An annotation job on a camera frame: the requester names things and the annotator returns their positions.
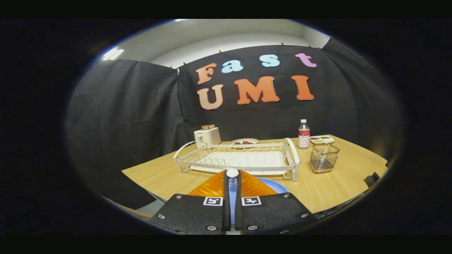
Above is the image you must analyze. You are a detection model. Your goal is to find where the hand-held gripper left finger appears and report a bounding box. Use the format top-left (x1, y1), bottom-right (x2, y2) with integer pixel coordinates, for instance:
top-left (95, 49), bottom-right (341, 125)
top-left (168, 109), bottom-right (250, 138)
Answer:
top-left (150, 170), bottom-right (231, 235)

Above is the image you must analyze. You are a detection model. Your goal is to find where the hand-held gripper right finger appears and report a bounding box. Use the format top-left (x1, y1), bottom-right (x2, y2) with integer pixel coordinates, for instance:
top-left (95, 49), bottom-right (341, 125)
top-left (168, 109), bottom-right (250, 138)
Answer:
top-left (235, 170), bottom-right (318, 235)

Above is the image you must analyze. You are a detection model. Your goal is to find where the blue plate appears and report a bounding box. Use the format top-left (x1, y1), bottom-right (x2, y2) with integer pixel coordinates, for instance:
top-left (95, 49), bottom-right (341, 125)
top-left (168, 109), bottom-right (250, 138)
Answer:
top-left (229, 177), bottom-right (289, 224)

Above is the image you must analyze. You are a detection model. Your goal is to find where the white wire dish rack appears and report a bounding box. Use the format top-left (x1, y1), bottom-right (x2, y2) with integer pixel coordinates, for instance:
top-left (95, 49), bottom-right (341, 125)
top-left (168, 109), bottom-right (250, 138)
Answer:
top-left (173, 138), bottom-right (301, 182)

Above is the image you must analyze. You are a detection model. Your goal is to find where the metal wire basket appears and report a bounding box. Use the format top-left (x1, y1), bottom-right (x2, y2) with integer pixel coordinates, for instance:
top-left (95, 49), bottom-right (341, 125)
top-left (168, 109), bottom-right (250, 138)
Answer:
top-left (309, 143), bottom-right (340, 173)

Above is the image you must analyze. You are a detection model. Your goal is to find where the white plate with food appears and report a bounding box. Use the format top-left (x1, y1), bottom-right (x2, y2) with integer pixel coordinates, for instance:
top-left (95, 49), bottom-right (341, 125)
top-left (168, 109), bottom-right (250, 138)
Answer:
top-left (229, 138), bottom-right (259, 146)

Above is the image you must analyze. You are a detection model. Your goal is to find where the white toaster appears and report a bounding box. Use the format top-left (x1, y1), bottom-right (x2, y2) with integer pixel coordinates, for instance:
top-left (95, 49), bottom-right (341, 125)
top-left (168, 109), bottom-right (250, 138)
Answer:
top-left (194, 127), bottom-right (222, 149)

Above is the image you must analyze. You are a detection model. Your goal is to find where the clear bottle red label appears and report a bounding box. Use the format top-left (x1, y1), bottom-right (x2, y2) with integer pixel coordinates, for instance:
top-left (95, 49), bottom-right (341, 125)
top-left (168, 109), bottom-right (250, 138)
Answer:
top-left (298, 119), bottom-right (310, 149)

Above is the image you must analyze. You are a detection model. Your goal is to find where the white compartment tray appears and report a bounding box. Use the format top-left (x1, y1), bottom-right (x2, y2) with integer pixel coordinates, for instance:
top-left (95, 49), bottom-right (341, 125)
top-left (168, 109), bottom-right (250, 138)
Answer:
top-left (309, 135), bottom-right (335, 145)

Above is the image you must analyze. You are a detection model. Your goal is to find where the black chair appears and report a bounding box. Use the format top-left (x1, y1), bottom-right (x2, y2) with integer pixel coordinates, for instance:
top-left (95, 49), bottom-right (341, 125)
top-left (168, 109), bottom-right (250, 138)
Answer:
top-left (364, 172), bottom-right (381, 187)

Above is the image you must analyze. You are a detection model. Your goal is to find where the black backdrop cloth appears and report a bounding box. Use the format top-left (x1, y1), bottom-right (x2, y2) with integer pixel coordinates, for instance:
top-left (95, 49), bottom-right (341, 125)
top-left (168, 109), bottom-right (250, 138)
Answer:
top-left (65, 37), bottom-right (403, 208)

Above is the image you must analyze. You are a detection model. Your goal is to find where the ceiling light panel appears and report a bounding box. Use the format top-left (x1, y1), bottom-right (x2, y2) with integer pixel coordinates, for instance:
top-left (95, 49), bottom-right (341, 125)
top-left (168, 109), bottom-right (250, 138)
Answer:
top-left (102, 48), bottom-right (125, 61)

